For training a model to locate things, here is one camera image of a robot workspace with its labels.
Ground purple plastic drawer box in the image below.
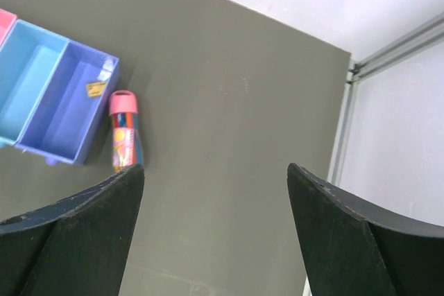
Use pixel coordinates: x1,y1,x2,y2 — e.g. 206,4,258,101
16,41,120,166

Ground small yellow eraser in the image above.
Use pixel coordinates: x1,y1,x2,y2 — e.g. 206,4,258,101
86,82,107,98

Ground pink-capped marker tube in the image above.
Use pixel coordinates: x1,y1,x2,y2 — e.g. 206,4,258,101
109,90,144,173

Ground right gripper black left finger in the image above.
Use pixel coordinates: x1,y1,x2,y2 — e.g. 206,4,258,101
1,164,144,295

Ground light blue drawer box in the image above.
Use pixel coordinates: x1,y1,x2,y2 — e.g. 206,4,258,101
1,19,69,147

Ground pink plastic drawer box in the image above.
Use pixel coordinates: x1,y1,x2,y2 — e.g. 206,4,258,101
0,9,17,46

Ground aluminium frame post right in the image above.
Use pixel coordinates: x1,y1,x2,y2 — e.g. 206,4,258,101
301,11,444,296

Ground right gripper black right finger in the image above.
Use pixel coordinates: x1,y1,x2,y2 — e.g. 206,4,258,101
287,164,443,295

